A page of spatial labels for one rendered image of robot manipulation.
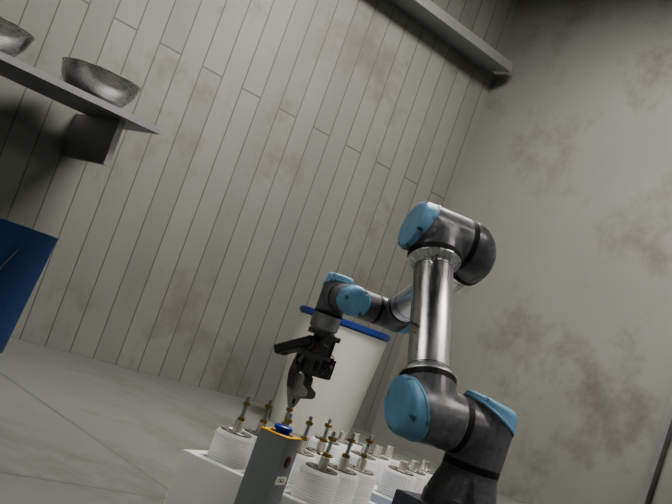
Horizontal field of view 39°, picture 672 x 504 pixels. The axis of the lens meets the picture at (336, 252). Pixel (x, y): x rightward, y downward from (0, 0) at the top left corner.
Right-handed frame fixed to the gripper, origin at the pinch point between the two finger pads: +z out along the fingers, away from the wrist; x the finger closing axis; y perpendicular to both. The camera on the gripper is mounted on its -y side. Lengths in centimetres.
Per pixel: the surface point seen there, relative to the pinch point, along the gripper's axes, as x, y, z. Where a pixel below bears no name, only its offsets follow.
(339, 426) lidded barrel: 221, -110, 24
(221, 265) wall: 207, -209, -35
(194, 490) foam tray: -31.1, 3.8, 23.8
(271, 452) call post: -41.2, 26.6, 7.1
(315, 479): -24.5, 29.0, 11.2
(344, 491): -11.1, 29.6, 13.2
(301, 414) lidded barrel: 206, -124, 24
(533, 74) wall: 353, -133, -227
